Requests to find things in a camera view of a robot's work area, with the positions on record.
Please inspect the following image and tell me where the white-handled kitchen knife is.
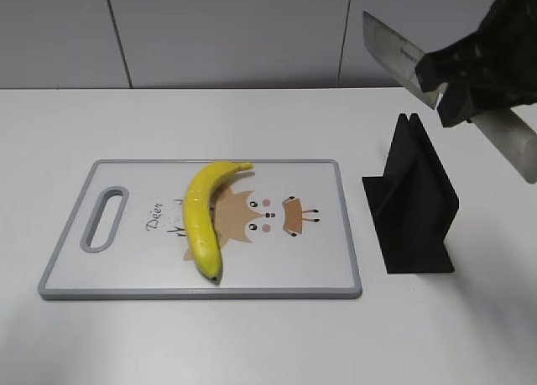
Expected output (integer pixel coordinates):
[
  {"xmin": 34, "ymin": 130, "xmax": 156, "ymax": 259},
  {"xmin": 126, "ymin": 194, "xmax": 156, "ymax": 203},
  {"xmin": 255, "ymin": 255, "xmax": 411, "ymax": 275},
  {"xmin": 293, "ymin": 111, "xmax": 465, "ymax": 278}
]
[{"xmin": 362, "ymin": 12, "xmax": 536, "ymax": 184}]

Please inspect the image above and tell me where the black knife stand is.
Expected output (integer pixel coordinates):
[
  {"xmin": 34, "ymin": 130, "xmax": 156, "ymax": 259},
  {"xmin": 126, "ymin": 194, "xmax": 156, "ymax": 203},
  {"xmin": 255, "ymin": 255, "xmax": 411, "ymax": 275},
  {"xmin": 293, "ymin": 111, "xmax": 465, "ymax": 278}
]
[{"xmin": 362, "ymin": 113, "xmax": 459, "ymax": 274}]

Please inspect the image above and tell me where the white grey-rimmed cutting board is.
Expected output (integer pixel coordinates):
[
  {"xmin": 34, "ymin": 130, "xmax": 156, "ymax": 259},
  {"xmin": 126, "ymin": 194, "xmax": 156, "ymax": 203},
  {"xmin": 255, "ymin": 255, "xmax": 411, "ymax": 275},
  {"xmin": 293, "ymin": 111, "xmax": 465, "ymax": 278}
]
[{"xmin": 38, "ymin": 159, "xmax": 362, "ymax": 300}]

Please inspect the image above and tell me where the yellow plastic banana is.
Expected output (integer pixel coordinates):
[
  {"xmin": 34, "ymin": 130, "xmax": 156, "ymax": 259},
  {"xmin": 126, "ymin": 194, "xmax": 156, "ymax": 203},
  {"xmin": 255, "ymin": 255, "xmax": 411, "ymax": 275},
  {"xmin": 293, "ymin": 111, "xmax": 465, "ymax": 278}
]
[{"xmin": 183, "ymin": 161, "xmax": 253, "ymax": 283}]

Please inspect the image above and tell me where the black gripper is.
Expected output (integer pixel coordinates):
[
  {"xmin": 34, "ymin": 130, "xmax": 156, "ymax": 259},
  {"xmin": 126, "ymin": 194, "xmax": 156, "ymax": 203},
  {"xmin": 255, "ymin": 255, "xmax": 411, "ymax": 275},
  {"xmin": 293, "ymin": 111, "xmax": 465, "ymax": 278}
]
[{"xmin": 414, "ymin": 0, "xmax": 536, "ymax": 127}]

